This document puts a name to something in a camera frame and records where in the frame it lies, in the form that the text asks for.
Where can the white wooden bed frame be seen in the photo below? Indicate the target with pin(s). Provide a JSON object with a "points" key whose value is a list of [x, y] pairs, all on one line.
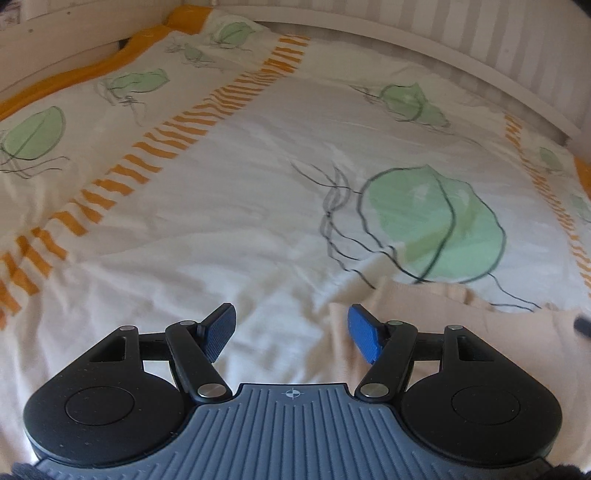
{"points": [[415, 50]]}

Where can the beige knit garment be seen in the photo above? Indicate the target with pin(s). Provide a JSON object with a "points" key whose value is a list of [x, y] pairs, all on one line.
{"points": [[498, 337]]}

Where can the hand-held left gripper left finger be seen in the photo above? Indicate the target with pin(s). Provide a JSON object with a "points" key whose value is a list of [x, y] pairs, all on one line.
{"points": [[220, 330]]}

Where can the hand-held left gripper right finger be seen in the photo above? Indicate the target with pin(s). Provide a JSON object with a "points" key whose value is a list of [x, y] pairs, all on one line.
{"points": [[362, 333]]}

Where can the white leaf-print duvet cover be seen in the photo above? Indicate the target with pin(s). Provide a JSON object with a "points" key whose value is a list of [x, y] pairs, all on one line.
{"points": [[240, 194]]}

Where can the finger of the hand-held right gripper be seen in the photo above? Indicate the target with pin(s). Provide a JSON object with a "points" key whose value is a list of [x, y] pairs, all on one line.
{"points": [[583, 325]]}

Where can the orange bed sheet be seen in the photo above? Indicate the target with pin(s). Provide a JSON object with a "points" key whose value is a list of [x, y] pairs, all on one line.
{"points": [[69, 76]]}

